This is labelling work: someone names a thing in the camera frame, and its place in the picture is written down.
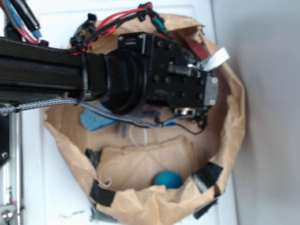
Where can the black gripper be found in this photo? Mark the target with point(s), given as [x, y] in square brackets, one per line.
[172, 77]

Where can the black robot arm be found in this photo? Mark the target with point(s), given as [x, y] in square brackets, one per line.
[33, 76]

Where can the grey plush mouse toy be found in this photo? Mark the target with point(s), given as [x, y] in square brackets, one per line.
[138, 136]

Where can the blue sponge block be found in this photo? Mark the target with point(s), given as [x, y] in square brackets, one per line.
[92, 121]

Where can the blue ball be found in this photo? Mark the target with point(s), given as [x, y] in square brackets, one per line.
[170, 179]

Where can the brown paper bag bin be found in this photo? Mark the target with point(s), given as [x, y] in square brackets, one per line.
[117, 176]

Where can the white plastic tray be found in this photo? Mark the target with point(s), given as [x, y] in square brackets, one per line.
[51, 195]

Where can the metal frame rail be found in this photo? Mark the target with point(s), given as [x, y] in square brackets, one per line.
[12, 171]

